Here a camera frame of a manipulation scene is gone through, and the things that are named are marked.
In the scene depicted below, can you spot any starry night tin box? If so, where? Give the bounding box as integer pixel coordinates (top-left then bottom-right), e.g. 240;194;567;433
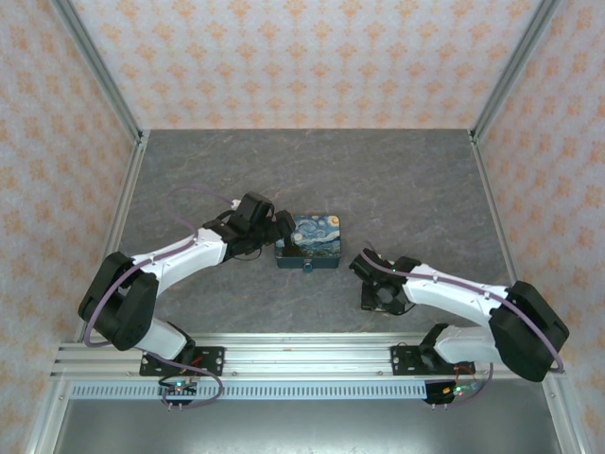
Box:
273;213;342;271

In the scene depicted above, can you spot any circuit board with LEDs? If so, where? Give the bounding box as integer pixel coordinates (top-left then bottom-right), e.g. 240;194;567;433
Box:
427;380;482;404
158;377;199;396

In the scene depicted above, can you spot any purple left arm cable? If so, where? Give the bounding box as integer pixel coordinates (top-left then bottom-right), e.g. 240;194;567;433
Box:
83;185;236;410

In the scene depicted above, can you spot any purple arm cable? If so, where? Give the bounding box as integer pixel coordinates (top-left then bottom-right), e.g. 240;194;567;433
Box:
359;239;566;408
83;185;236;410

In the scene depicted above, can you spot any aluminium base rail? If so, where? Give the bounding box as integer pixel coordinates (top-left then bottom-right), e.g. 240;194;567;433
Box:
49;332;568;380

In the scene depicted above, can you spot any slotted grey cable duct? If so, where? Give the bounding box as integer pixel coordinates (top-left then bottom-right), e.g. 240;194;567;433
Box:
69;381;545;401

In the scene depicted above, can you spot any aluminium table side rail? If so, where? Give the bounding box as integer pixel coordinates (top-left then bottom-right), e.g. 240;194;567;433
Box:
26;131;151;454
469;131;587;454

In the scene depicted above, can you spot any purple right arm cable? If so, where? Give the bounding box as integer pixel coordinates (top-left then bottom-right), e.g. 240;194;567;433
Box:
359;239;566;408

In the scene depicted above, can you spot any aluminium frame post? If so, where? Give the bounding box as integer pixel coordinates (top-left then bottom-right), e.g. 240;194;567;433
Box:
55;0;146;143
471;0;560;143

